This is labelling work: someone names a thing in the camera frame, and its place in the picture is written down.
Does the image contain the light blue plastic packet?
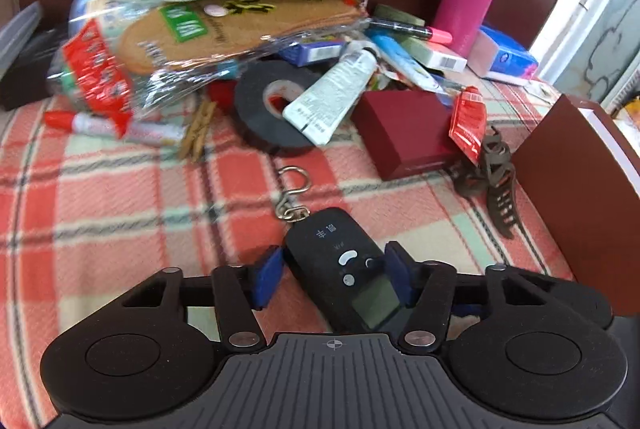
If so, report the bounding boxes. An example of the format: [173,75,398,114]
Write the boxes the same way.
[70,0,121,37]

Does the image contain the black pink highlighter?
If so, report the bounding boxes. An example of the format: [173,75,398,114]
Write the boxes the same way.
[367,16,453,46]

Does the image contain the black digital scale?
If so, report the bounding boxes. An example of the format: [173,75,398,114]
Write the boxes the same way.
[274,165,418,332]

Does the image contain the white tube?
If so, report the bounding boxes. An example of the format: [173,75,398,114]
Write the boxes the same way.
[282,41,377,146]

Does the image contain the olive green small box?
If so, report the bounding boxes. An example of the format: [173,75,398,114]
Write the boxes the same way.
[374,4,426,27]

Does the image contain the packaged brown insoles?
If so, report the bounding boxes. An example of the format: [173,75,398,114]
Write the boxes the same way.
[47,0,373,140]

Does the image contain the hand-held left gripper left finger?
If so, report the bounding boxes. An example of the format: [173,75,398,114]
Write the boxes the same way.
[120,245,286,351]

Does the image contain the wooden clothespin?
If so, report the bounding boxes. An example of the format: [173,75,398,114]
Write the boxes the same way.
[179,101,211,160]
[192,100,218,162]

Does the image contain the blue tissue pack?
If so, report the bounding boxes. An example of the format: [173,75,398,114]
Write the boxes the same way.
[467,25,540,86]

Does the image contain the blue small box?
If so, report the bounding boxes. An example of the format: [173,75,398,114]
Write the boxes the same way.
[277,40,351,67]

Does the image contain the red sauce packet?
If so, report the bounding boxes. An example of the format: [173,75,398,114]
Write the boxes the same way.
[448,86,487,164]

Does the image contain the light blue tube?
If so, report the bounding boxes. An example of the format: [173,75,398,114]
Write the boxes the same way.
[370,33,446,92]

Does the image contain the brown box with white inside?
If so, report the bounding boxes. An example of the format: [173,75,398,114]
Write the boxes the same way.
[512,94,640,310]

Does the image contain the red white marker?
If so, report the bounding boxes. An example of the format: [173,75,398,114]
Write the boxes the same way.
[44,110,182,147]

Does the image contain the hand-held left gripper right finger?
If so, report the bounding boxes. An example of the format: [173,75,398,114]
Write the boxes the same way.
[384,240,565,354]

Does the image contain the dark red box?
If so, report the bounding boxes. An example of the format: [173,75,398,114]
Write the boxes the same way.
[355,89,471,181]

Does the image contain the brown hair claw clip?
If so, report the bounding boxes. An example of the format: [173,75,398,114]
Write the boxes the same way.
[452,126,523,240]

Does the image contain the plaid tablecloth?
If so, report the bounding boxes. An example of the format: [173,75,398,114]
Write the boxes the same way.
[0,79,576,429]

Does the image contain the black tape roll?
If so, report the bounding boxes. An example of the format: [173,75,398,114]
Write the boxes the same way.
[234,60,331,156]

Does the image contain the white green small box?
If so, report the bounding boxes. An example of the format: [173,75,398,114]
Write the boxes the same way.
[400,36,468,72]

